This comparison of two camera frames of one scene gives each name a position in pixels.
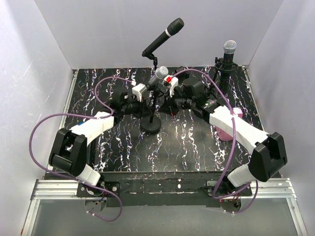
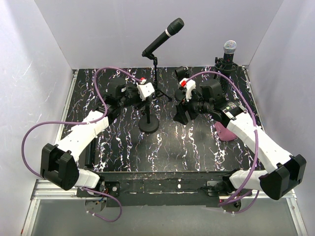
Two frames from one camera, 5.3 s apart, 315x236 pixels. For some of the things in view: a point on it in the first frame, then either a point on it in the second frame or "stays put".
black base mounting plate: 164,189 stays put
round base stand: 151,124 to 181,73
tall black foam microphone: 174,27 stays put
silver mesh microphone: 91,153 stays put
